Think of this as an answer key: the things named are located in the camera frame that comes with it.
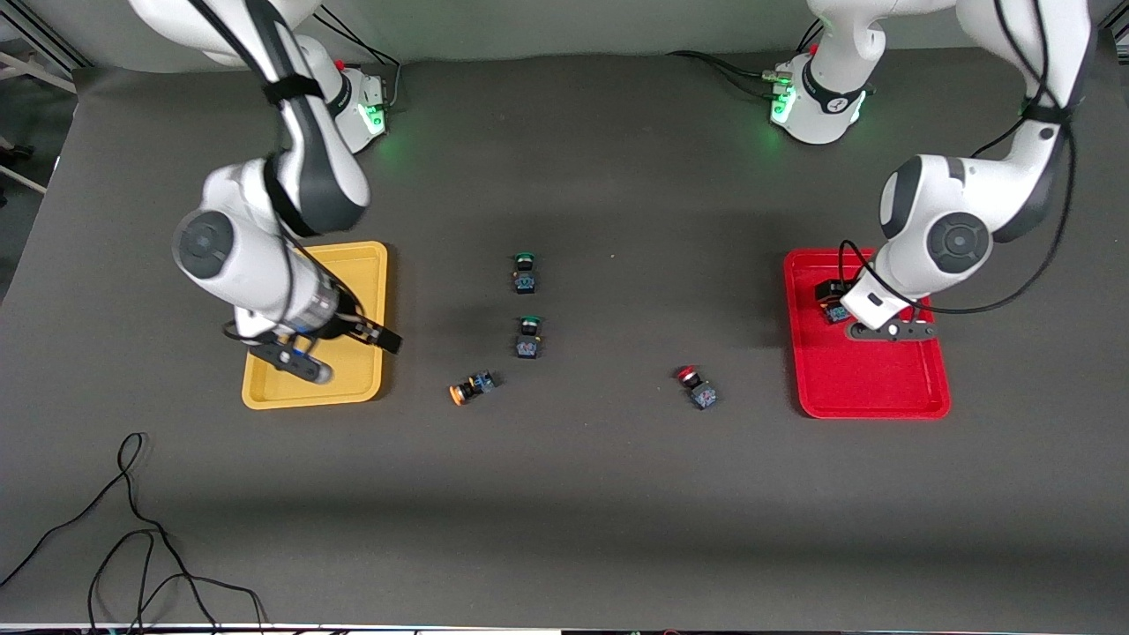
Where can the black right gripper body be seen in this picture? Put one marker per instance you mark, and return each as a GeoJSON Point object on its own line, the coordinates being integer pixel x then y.
{"type": "Point", "coordinates": [351, 326]}

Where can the white metal frame bar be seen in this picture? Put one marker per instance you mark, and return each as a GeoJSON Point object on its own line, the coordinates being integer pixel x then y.
{"type": "Point", "coordinates": [40, 72]}
{"type": "Point", "coordinates": [22, 179]}

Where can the dark grey table mat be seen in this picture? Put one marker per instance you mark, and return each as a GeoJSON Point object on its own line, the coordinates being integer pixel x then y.
{"type": "Point", "coordinates": [573, 494]}

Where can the yellow plastic tray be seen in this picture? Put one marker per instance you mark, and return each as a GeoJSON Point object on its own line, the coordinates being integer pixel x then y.
{"type": "Point", "coordinates": [362, 291]}

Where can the green push button switch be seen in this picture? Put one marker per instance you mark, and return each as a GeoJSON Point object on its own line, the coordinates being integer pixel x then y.
{"type": "Point", "coordinates": [526, 275]}
{"type": "Point", "coordinates": [528, 339]}

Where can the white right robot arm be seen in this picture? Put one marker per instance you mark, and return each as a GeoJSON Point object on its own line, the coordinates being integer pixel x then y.
{"type": "Point", "coordinates": [309, 176]}

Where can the yellow push button switch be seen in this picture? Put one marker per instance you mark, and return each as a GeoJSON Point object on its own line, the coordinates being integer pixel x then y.
{"type": "Point", "coordinates": [473, 386]}

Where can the red plastic tray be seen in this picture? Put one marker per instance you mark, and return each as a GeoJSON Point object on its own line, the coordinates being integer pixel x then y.
{"type": "Point", "coordinates": [873, 379]}

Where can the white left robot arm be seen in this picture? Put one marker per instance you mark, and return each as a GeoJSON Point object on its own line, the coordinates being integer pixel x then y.
{"type": "Point", "coordinates": [953, 238]}

